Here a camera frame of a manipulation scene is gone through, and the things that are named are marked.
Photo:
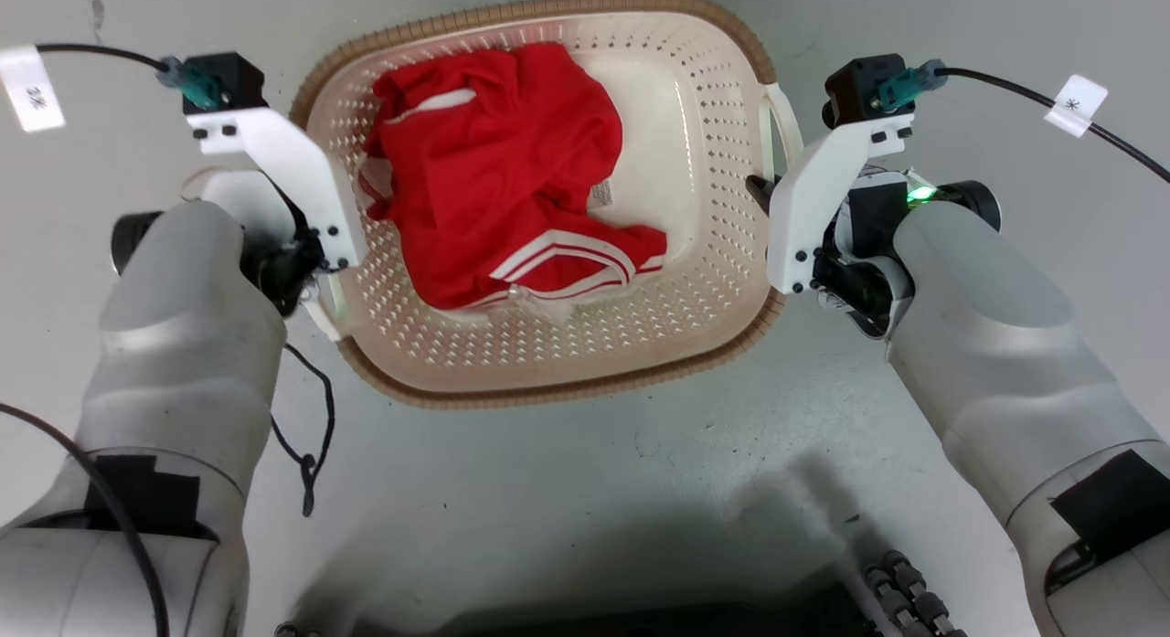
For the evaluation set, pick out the red garment with white stripes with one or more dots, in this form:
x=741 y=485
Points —
x=494 y=180

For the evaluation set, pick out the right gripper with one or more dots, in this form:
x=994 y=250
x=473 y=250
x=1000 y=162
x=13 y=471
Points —
x=868 y=226

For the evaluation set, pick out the cream laundry basket brown rim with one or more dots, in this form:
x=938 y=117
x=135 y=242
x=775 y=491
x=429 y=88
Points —
x=704 y=162

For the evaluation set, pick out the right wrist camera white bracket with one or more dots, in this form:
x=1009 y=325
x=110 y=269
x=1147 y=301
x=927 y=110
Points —
x=823 y=189

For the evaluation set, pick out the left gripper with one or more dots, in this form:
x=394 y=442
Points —
x=279 y=267

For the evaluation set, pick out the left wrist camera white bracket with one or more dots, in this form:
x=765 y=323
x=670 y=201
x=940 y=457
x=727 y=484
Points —
x=292 y=162

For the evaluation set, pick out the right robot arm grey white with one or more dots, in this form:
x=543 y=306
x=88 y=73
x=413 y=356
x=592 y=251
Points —
x=996 y=345

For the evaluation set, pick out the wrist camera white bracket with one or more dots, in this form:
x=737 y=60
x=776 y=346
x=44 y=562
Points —
x=823 y=189
x=292 y=162

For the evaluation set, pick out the dark robot base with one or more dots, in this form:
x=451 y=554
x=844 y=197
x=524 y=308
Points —
x=640 y=619

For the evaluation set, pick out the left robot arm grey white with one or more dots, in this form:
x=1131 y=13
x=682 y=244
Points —
x=183 y=345

